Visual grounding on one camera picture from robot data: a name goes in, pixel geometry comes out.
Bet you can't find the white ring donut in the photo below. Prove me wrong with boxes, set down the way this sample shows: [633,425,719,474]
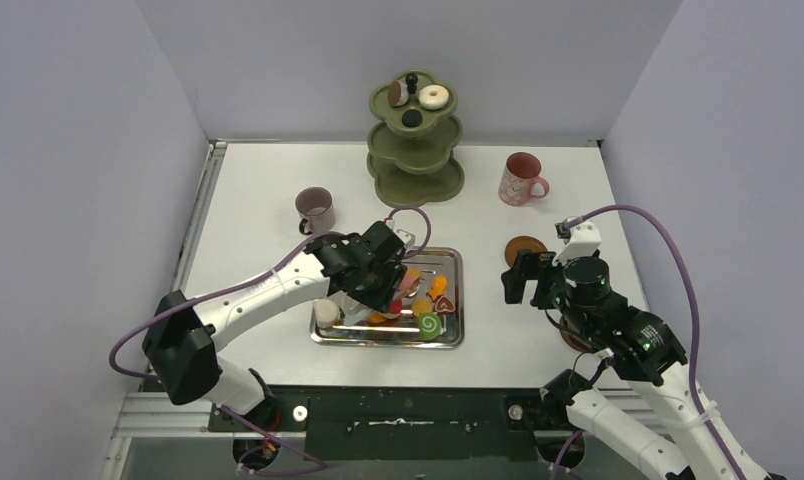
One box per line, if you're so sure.
[417,84,451,111]

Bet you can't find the green swiss roll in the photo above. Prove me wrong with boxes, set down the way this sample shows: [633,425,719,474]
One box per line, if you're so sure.
[416,312,443,341]

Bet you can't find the grey purple mug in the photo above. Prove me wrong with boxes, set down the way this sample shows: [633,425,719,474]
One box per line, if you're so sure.
[295,187,336,236]

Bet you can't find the chocolate white half cake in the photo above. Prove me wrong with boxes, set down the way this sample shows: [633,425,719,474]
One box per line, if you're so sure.
[387,80,410,108]

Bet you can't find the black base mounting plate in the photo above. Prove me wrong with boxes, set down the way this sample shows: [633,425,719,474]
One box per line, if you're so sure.
[247,385,574,463]

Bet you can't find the round tan biscuit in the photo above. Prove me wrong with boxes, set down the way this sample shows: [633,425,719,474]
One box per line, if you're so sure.
[411,297,433,317]

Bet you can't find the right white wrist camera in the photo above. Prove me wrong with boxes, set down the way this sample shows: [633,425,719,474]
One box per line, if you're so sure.
[553,221,602,266]

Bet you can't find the pink floral mug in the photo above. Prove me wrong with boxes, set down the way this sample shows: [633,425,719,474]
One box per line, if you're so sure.
[498,152,551,206]

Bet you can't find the brown wooden coaster far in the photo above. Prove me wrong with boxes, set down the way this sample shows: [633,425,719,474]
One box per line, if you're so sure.
[503,235,548,267]

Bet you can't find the stainless steel tray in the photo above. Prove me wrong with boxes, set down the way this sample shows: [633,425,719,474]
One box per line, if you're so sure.
[310,247,464,349]

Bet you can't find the brown heart cookie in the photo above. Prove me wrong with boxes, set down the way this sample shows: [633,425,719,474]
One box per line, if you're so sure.
[433,295,456,314]

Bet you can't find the purple cable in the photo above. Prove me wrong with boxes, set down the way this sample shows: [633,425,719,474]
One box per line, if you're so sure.
[108,205,433,478]
[564,204,748,480]

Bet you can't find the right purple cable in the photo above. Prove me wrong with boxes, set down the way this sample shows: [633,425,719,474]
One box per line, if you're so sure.
[564,204,748,480]

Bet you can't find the red frosted donut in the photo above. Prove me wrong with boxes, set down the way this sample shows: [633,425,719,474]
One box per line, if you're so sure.
[383,299,404,319]

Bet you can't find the orange fish cake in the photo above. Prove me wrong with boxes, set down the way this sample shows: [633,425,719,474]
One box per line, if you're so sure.
[427,275,448,302]

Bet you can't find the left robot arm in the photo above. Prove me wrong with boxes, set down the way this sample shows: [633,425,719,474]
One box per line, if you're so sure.
[142,221,414,429]

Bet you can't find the brown wooden coaster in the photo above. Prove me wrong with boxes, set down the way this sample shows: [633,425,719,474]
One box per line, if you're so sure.
[503,235,548,267]
[559,327,593,353]

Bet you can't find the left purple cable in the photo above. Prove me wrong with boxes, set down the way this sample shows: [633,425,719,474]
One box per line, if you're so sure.
[108,205,433,478]

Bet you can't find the white swiss roll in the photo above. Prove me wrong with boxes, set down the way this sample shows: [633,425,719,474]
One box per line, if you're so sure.
[312,298,343,330]

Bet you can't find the orange round cake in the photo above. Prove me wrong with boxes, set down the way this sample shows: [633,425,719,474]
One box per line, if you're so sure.
[365,312,387,325]

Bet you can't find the green three-tier serving stand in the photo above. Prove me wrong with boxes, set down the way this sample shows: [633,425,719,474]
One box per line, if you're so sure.
[367,69,465,207]

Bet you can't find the black sandwich cookie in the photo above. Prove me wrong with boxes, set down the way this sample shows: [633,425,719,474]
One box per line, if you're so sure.
[401,109,423,128]

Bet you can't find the pink macaron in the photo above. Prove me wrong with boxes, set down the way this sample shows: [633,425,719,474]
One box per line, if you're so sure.
[400,277,422,298]

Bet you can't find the aluminium rail left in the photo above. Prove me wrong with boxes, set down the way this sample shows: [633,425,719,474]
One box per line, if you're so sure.
[99,139,306,479]

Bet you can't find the metal serving tongs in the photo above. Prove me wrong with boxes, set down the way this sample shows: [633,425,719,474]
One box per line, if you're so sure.
[338,286,411,325]

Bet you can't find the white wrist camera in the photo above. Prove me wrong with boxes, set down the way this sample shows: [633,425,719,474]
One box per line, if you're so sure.
[553,221,602,266]
[393,228,416,252]

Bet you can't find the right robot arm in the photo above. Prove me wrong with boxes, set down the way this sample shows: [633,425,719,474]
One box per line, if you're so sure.
[500,250,774,479]

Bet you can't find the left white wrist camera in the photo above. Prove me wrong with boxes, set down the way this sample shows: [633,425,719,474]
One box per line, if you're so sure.
[393,228,416,252]

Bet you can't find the brown wooden coaster near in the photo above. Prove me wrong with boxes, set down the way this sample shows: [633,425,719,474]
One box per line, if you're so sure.
[559,327,593,353]

